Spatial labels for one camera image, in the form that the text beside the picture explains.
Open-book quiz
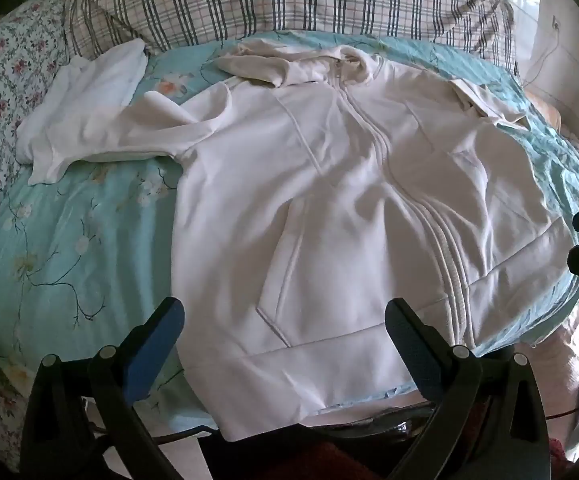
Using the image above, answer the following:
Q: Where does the white cloth garment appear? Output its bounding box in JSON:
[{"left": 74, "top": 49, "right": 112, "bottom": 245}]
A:
[{"left": 16, "top": 40, "right": 149, "bottom": 185}]

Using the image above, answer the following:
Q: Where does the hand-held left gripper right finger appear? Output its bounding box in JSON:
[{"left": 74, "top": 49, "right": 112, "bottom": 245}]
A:
[{"left": 384, "top": 297, "right": 554, "bottom": 480}]

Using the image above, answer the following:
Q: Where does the wooden bed frame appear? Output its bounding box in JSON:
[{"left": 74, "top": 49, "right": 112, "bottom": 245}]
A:
[{"left": 523, "top": 87, "right": 579, "bottom": 168}]

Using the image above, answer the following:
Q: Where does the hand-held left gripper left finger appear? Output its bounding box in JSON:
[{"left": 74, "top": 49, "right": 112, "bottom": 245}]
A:
[{"left": 19, "top": 296, "right": 186, "bottom": 480}]

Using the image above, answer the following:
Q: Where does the wall cable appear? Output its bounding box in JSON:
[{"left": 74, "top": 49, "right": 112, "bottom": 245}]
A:
[{"left": 523, "top": 25, "right": 573, "bottom": 87}]

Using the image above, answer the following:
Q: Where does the teal floral bed sheet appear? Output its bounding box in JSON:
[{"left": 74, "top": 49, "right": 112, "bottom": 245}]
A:
[{"left": 0, "top": 30, "right": 579, "bottom": 413}]

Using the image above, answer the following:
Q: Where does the plaid pillow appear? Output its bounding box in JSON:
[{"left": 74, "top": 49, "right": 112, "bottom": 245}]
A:
[{"left": 64, "top": 0, "right": 517, "bottom": 72}]

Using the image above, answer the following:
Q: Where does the white zip hoodie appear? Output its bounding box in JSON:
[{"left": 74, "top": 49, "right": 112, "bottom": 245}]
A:
[{"left": 44, "top": 42, "right": 577, "bottom": 442}]

